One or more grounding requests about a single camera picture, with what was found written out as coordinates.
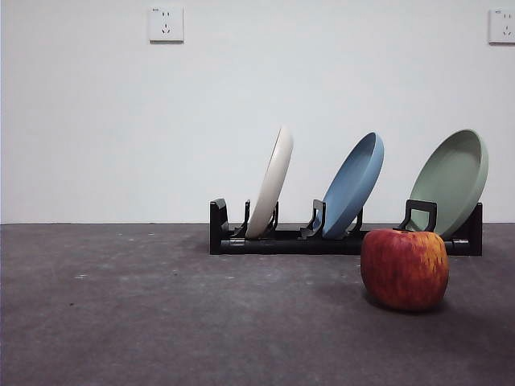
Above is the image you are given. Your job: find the cream yellow round plate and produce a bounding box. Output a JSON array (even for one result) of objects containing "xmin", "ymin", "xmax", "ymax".
[{"xmin": 245, "ymin": 125, "xmax": 295, "ymax": 240}]

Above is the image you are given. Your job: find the red yellow apple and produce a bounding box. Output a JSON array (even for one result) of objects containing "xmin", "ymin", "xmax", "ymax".
[{"xmin": 360, "ymin": 228, "xmax": 450, "ymax": 313}]

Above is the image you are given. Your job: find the black plate rack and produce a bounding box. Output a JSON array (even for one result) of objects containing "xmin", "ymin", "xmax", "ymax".
[{"xmin": 208, "ymin": 197, "xmax": 484, "ymax": 257}]

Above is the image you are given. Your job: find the blue round plate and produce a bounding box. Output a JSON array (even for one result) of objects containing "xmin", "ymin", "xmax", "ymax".
[{"xmin": 321, "ymin": 131, "xmax": 385, "ymax": 239}]

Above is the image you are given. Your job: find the green round plate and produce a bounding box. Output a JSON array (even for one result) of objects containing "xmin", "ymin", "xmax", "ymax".
[{"xmin": 407, "ymin": 128, "xmax": 490, "ymax": 240}]

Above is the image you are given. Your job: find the white wall socket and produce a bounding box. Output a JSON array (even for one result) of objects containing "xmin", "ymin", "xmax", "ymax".
[
  {"xmin": 488, "ymin": 8, "xmax": 515, "ymax": 46},
  {"xmin": 148, "ymin": 6, "xmax": 185, "ymax": 44}
]

